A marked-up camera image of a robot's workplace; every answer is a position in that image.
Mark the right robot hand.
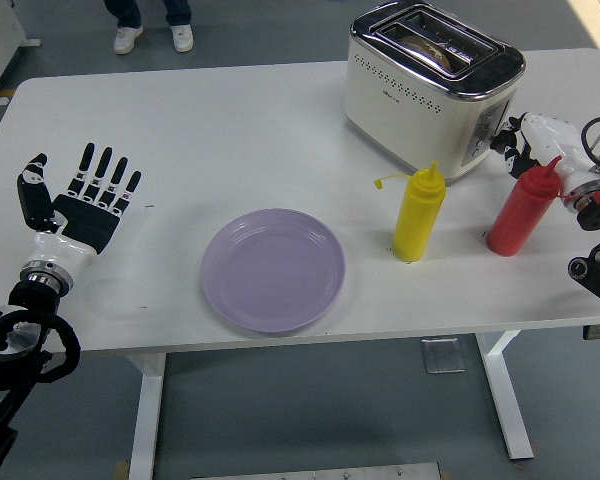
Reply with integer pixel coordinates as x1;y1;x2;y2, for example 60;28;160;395
489;112;599;194

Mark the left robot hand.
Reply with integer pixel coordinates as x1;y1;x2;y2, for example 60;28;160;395
15;142;144;274

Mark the slice of bread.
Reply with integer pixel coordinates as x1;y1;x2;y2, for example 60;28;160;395
397;33;454;71

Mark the cream and chrome toaster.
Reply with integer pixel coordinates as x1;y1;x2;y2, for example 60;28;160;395
342;0;527;184

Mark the purple round plate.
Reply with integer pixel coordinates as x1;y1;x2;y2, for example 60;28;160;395
200;207;348;335

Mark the small metal floor plate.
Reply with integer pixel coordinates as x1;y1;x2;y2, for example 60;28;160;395
420;337;466;374

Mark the long metal floor plate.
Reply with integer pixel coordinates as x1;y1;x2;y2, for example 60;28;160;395
189;460;444;480

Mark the red squeeze bottle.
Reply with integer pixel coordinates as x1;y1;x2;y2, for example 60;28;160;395
484;155;576;258

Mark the yellow squeeze bottle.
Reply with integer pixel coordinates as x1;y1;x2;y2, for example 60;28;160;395
373;159;448;263

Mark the person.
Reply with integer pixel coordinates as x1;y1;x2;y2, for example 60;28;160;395
103;0;195;55

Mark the white table leg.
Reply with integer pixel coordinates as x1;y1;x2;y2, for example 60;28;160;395
127;352;169;480
474;330;536;461

